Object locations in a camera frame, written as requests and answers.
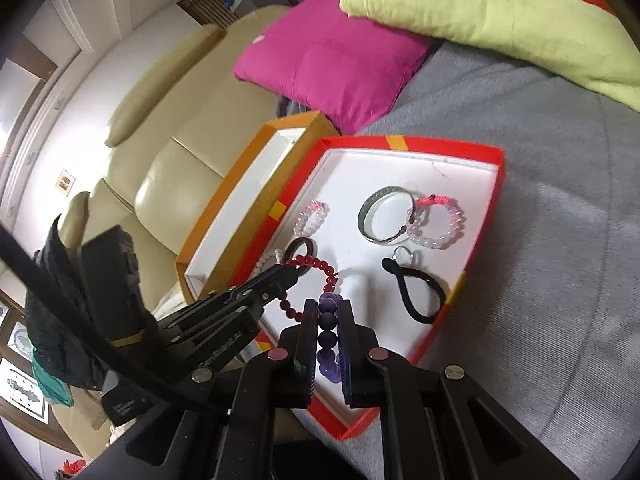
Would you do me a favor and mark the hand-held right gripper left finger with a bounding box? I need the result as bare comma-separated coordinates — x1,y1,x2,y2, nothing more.
95,299,322,480

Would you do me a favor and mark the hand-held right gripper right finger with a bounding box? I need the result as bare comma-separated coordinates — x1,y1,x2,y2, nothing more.
336,299,573,480

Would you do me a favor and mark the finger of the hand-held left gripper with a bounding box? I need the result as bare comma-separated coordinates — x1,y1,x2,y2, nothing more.
155,264,307,324
164,304,264,372

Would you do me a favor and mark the dark red bangle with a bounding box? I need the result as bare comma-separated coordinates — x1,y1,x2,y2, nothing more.
284,238,317,273

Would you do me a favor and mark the purple beaded bracelet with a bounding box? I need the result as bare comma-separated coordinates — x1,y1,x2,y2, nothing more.
316,294,346,383

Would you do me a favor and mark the red beaded bracelet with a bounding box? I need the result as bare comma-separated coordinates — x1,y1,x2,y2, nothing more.
276,255,341,323

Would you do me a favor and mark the small pink bead bracelet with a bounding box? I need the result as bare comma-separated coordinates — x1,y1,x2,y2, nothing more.
292,200,332,237

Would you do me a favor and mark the silver bangle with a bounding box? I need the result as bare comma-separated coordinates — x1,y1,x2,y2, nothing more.
357,186,426,246

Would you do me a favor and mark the red cardboard box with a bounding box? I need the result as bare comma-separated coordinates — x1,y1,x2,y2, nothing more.
227,135,507,442

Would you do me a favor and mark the pink corded bead bracelet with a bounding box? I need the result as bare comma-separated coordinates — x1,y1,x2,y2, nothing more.
405,195,467,249

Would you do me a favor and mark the dark cloth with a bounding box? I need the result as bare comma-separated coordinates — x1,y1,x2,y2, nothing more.
25,214,108,391

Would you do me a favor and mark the orange box lid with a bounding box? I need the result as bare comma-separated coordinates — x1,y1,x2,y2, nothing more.
174,111,341,306

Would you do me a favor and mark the green cloth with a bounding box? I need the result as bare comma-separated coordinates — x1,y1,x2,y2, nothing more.
31,347,75,408

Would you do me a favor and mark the beige leather sofa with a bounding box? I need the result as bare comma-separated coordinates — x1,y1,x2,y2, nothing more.
0,5,301,461

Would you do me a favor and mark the red flower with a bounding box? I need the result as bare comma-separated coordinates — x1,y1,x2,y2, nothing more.
52,457,88,480

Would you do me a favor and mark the magenta pillow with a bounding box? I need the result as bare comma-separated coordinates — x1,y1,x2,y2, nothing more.
233,0,433,133

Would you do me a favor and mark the grey blanket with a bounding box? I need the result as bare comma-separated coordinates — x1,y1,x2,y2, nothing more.
295,40,640,480

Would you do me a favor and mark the brown woven blind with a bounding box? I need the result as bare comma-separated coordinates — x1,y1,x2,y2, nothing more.
177,0,251,26

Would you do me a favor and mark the light green blanket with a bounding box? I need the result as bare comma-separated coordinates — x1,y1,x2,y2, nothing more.
339,0,640,111

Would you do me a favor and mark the white bead bracelet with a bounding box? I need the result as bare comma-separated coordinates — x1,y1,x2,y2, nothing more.
250,249,287,273

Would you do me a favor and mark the black cable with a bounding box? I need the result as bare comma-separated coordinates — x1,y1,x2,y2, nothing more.
0,222,233,413

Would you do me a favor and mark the black hair tie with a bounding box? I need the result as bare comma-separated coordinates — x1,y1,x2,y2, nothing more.
381,256,447,324

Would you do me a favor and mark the framed wall picture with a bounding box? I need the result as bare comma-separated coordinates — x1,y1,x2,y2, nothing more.
0,357,51,426
0,305,38,361

